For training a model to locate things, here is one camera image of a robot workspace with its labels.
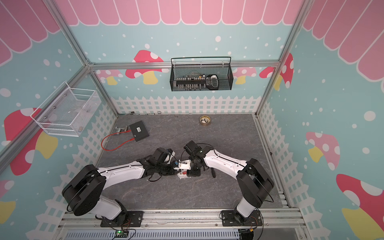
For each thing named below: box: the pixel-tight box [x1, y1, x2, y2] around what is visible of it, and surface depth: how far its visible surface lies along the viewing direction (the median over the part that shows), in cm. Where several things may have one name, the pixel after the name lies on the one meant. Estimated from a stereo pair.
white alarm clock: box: [177, 169, 191, 180], surface depth 88 cm
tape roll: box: [199, 115, 211, 126], surface depth 118 cm
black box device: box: [129, 120, 150, 142], surface depth 110 cm
